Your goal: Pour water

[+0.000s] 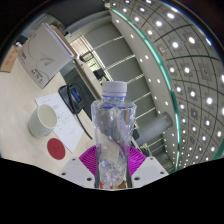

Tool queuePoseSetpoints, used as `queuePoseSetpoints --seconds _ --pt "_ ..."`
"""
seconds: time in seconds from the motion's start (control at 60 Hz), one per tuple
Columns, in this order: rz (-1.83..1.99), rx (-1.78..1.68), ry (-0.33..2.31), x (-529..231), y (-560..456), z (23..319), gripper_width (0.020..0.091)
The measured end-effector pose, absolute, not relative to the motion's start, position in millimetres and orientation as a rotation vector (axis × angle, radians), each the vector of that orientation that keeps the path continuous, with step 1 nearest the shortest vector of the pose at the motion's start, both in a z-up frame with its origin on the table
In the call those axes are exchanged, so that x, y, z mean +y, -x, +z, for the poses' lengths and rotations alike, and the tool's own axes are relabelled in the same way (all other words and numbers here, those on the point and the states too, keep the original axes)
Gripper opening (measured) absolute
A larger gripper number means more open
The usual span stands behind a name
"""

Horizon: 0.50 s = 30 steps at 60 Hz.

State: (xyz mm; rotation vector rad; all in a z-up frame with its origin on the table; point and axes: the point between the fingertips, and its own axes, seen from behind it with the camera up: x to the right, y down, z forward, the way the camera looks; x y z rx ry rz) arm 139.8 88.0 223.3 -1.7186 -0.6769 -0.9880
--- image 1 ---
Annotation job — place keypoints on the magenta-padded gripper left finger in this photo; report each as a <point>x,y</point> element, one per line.
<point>87,160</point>

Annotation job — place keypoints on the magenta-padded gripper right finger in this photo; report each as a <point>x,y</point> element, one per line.
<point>136,160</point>

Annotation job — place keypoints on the clear plastic water bottle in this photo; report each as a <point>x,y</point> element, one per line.
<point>113,133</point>

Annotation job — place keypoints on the flat round red coaster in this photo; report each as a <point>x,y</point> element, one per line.
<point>56,149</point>

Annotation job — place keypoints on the white paper cup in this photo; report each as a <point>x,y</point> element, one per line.
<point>41,121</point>

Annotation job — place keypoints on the black conference desk unit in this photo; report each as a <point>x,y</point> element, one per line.
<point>71,96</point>

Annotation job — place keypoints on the row of black office chairs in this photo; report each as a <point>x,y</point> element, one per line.
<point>100,74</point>

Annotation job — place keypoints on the white printed paper carton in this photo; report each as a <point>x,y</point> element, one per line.
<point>41,56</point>

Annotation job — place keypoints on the brown cardboard carton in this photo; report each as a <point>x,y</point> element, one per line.
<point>63,36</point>

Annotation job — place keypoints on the round ceiling lights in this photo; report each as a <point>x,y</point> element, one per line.
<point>191,40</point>

